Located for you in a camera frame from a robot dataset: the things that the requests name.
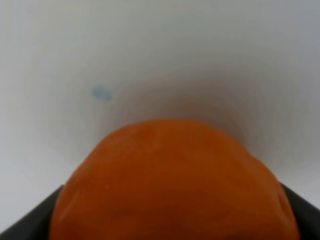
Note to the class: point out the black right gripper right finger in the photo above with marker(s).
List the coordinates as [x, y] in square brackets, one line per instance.
[301, 217]

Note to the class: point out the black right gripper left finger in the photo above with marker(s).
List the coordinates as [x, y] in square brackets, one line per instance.
[34, 225]

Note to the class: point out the orange tangerine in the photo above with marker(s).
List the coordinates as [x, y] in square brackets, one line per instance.
[172, 179]

